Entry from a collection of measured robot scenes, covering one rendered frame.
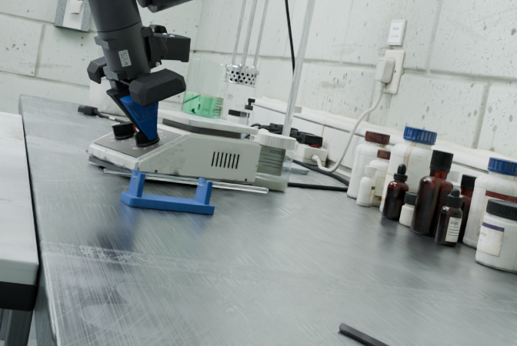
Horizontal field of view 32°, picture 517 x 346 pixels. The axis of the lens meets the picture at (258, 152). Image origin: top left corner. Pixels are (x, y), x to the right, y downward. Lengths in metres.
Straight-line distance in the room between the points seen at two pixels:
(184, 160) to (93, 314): 0.65
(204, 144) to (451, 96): 0.53
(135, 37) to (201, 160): 0.19
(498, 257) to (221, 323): 0.51
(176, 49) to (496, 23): 0.56
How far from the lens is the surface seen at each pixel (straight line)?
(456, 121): 1.53
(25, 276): 0.65
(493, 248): 1.02
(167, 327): 0.54
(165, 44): 1.14
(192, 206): 0.97
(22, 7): 3.68
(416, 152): 1.29
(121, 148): 1.19
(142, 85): 1.06
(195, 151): 1.18
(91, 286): 0.61
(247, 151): 1.23
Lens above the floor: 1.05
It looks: 4 degrees down
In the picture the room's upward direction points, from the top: 11 degrees clockwise
